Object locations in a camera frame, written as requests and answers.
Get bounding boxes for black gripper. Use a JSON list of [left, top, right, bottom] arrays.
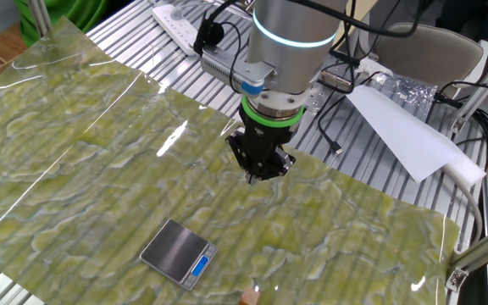
[[225, 114, 296, 186]]

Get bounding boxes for small wooden block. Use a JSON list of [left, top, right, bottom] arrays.
[[238, 286, 261, 305]]

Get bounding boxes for silver digital pocket scale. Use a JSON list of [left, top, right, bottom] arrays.
[[138, 218, 219, 291]]

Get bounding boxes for white foam block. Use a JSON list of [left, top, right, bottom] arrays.
[[438, 154, 488, 188]]

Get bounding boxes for large white paper sheet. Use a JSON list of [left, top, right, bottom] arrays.
[[346, 84, 465, 184]]

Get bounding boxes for green marble pattern mat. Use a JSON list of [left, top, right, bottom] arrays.
[[0, 15, 462, 305]]

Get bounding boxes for white power strip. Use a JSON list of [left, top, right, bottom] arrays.
[[151, 3, 201, 57]]

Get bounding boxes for clear plastic bag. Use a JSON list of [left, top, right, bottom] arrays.
[[370, 71, 438, 119]]

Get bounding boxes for green cloth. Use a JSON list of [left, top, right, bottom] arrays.
[[14, 0, 109, 47]]

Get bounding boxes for black USB cable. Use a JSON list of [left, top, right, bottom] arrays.
[[316, 95, 347, 156]]

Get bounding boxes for silver metal bracket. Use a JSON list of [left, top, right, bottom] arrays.
[[307, 80, 328, 112]]

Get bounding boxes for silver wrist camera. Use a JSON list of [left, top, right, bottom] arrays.
[[200, 42, 278, 97]]

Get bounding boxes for black camera cable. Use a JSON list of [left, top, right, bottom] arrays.
[[192, 0, 245, 95]]

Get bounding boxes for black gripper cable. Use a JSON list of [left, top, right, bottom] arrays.
[[286, 0, 434, 39]]

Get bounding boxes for grey flexible hose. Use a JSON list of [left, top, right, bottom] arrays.
[[442, 167, 485, 249]]

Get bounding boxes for black cable bundle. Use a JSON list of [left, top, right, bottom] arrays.
[[434, 80, 488, 170]]

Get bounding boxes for aluminium frame post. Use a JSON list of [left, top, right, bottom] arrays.
[[444, 218, 488, 293], [26, 0, 53, 37], [450, 40, 488, 135]]

